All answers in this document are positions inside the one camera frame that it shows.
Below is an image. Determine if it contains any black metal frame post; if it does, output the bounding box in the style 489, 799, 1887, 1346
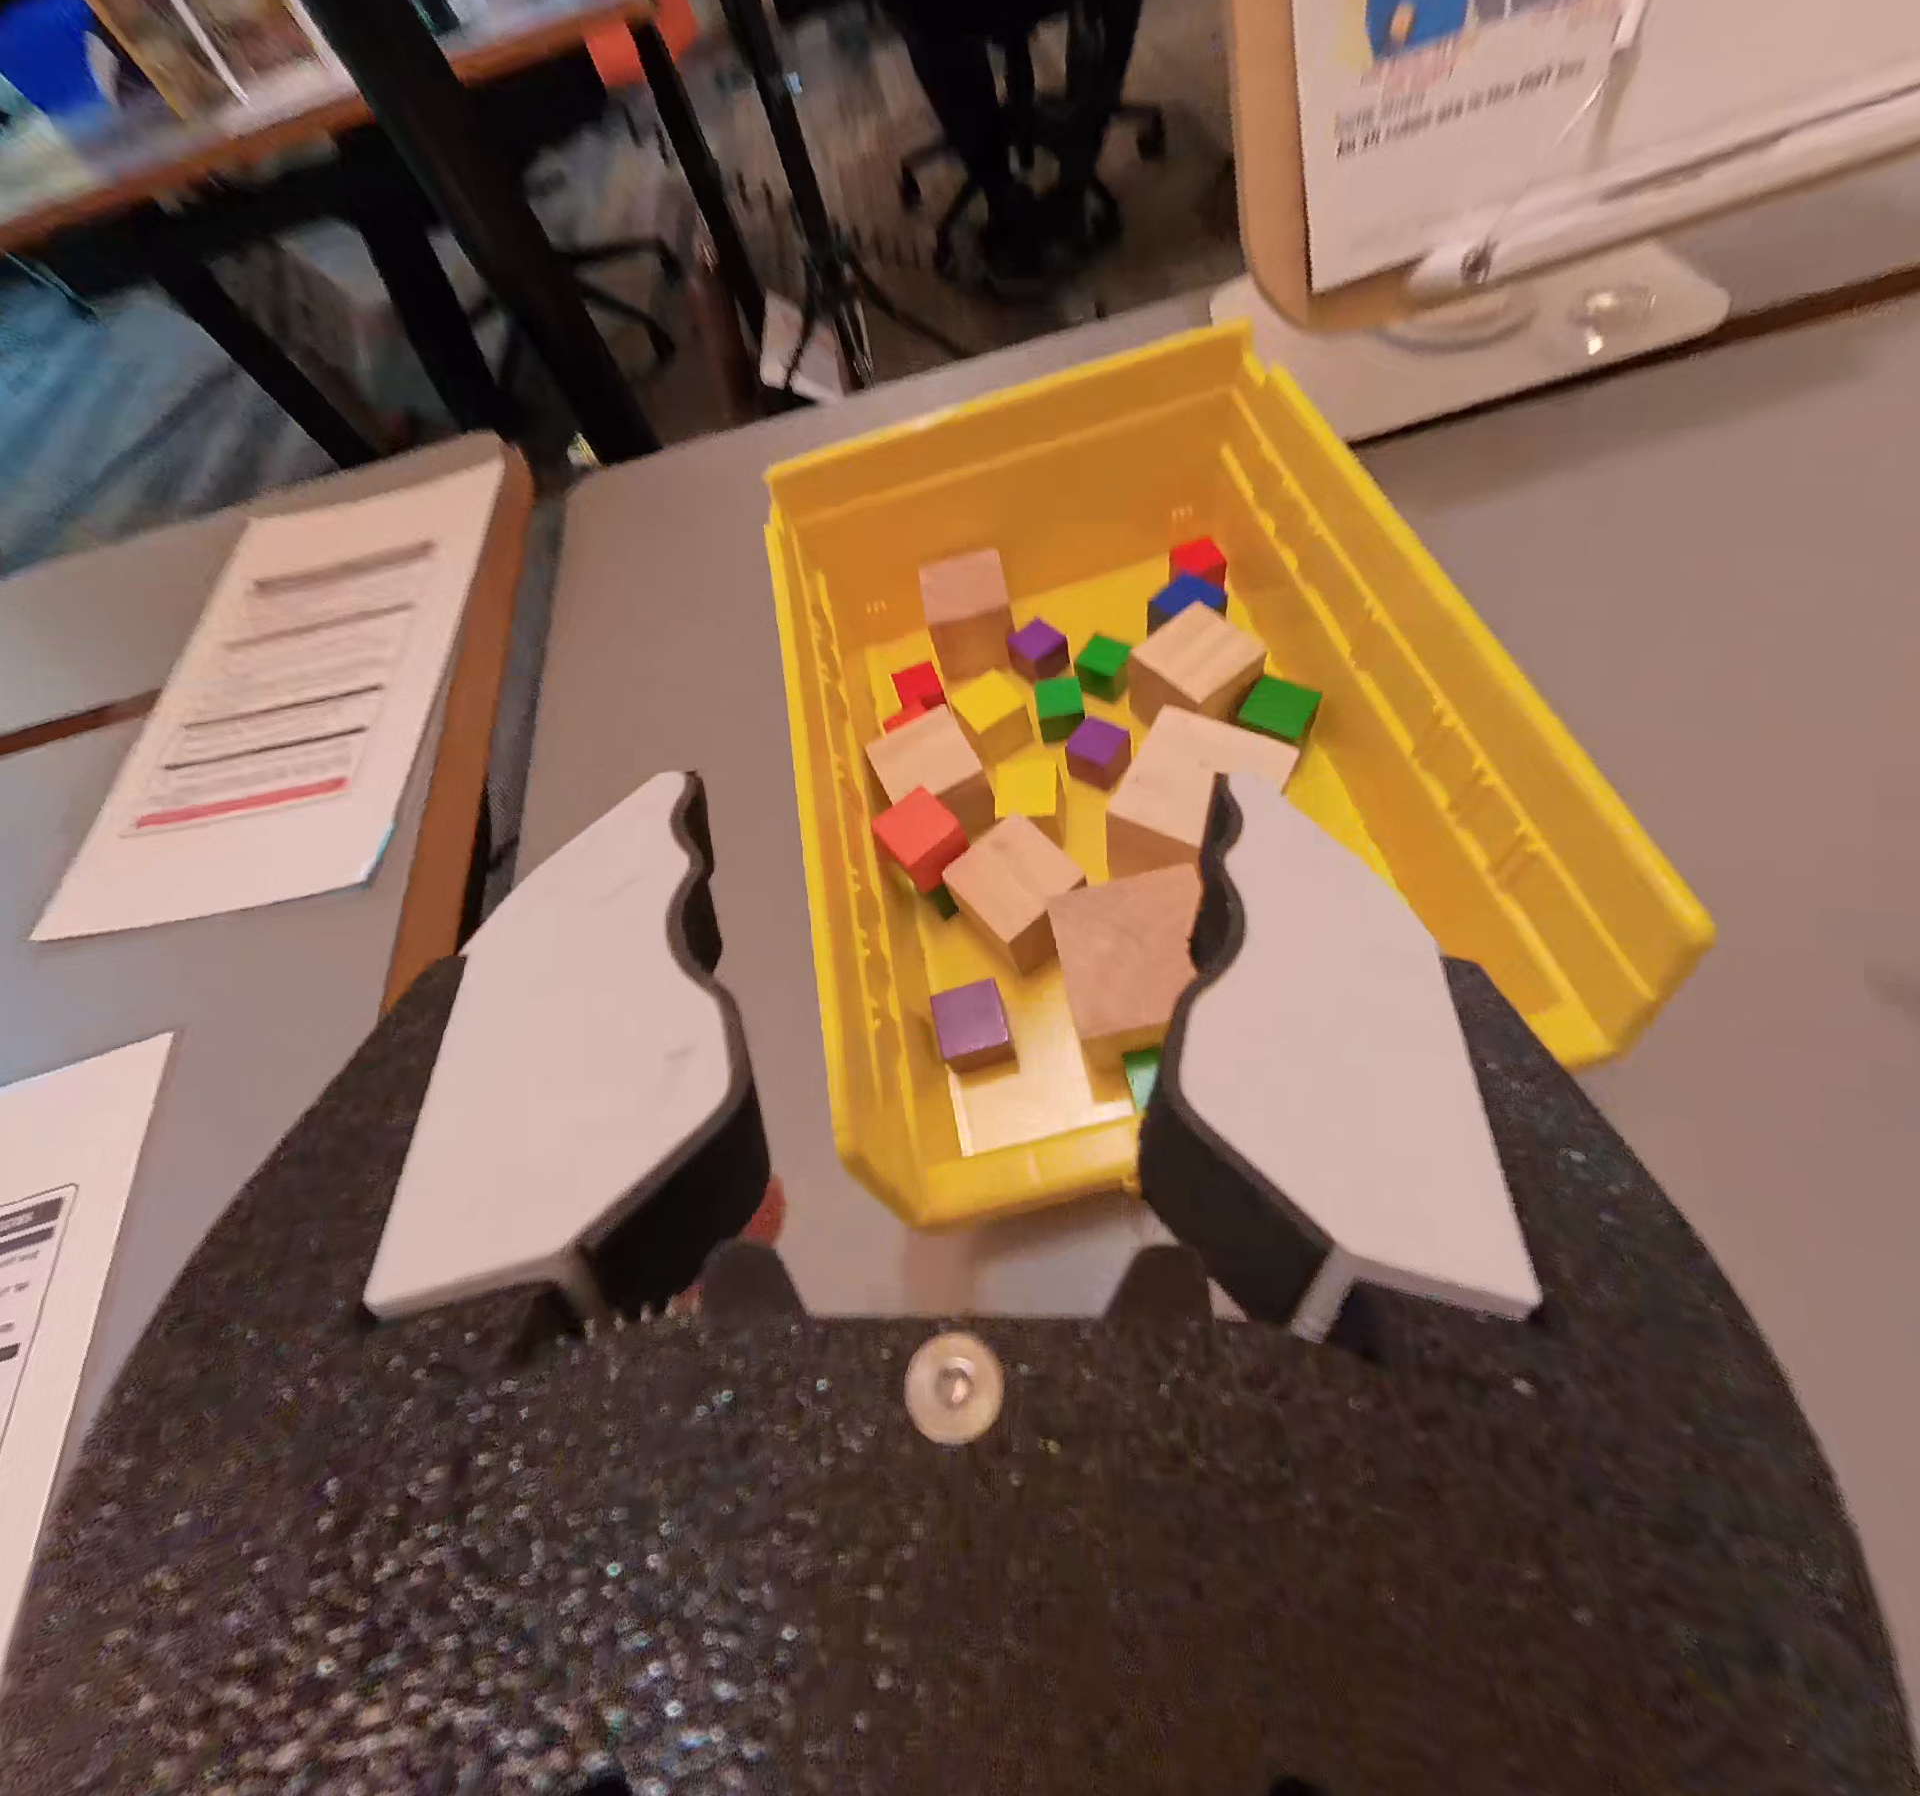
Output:
224, 0, 664, 465

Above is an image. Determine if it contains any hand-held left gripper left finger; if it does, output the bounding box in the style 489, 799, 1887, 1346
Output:
363, 769, 772, 1321

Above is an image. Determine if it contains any black tripod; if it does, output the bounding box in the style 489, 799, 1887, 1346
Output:
703, 0, 884, 390

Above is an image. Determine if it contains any cluttered wooden background desk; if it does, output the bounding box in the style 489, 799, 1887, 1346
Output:
0, 0, 962, 255

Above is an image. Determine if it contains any yellow plastic box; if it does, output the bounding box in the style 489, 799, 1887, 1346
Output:
763, 321, 1717, 1230

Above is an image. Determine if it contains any white printed paper sheet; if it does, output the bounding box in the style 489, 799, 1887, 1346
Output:
29, 453, 509, 944
0, 1030, 177, 1648

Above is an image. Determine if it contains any printed instruction sheet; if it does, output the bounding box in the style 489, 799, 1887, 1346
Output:
1290, 0, 1920, 295

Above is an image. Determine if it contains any pile of coloured wooden cubes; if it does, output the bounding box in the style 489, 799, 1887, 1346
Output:
862, 536, 1326, 1114

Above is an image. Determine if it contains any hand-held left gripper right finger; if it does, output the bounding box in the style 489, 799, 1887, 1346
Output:
1135, 771, 1547, 1342

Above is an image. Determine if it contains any black office chair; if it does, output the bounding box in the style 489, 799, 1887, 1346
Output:
885, 0, 1171, 287

